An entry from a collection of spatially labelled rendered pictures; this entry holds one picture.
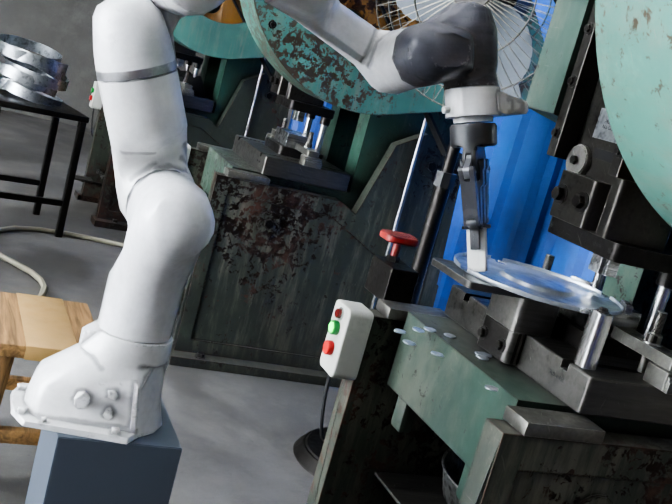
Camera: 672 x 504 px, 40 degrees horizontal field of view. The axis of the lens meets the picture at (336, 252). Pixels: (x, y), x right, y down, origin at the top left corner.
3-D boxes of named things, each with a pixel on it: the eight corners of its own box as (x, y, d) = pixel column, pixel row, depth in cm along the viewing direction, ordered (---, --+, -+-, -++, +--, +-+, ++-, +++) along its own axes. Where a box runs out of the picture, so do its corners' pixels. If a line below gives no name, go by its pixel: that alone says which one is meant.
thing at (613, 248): (607, 276, 149) (618, 244, 148) (539, 243, 167) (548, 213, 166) (683, 291, 156) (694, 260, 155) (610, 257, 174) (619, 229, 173)
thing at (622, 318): (591, 331, 155) (600, 305, 154) (541, 302, 168) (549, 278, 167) (633, 338, 158) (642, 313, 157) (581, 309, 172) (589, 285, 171)
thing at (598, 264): (600, 275, 158) (607, 254, 158) (584, 266, 163) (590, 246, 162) (615, 278, 160) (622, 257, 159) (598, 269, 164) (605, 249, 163)
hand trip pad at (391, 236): (380, 272, 181) (390, 234, 179) (368, 263, 186) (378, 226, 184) (411, 277, 183) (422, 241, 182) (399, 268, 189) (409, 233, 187)
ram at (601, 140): (582, 234, 148) (643, 50, 143) (532, 211, 162) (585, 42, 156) (665, 252, 155) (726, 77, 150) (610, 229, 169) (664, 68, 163)
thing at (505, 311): (446, 359, 147) (471, 278, 144) (409, 328, 159) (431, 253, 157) (573, 377, 157) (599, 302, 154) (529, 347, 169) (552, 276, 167)
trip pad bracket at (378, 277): (366, 358, 181) (394, 263, 177) (348, 340, 189) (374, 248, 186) (394, 362, 183) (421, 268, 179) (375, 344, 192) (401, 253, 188)
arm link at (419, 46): (383, 91, 146) (419, 84, 137) (380, 5, 145) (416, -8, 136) (477, 91, 155) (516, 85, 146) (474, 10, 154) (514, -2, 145)
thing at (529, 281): (658, 326, 150) (659, 322, 150) (505, 298, 139) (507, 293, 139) (560, 273, 176) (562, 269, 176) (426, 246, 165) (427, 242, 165)
